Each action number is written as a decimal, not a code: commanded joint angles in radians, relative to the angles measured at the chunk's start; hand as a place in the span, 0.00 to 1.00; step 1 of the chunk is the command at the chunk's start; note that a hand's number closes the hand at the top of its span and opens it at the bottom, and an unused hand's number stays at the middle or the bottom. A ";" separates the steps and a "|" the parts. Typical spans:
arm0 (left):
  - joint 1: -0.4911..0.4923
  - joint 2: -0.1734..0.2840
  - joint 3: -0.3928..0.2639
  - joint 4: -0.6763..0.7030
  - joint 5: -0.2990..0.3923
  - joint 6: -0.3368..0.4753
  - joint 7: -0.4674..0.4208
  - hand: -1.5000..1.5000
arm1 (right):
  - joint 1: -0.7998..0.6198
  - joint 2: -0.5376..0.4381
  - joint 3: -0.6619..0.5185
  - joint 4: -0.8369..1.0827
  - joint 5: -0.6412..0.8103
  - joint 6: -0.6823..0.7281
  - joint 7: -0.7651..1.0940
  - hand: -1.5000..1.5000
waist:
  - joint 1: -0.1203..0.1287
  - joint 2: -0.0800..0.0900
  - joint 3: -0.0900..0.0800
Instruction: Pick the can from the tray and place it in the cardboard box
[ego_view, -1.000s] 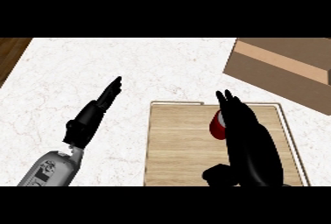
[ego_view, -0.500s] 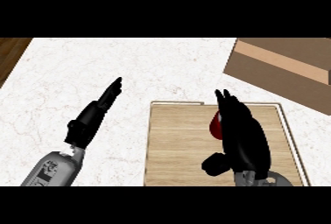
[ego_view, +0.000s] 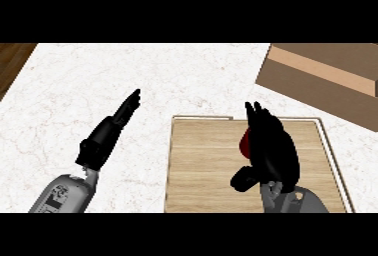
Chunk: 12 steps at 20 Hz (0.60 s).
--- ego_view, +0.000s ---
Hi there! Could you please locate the red can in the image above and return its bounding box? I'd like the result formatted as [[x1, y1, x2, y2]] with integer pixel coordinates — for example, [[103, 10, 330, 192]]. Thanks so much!
[[238, 128, 255, 160]]

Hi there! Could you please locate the pale wooden tray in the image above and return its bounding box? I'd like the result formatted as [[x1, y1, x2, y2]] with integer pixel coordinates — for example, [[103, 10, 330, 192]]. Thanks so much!
[[163, 114, 358, 214]]

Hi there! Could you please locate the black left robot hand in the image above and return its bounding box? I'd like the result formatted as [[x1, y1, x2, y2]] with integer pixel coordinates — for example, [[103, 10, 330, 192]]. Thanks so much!
[[74, 88, 144, 172]]

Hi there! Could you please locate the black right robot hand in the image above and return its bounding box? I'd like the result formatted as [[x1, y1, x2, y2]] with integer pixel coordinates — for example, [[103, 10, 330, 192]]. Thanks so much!
[[230, 100, 302, 194]]

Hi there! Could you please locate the brown cardboard box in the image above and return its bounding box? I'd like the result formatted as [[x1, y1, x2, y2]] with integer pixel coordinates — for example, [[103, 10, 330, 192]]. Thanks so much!
[[255, 43, 378, 133]]

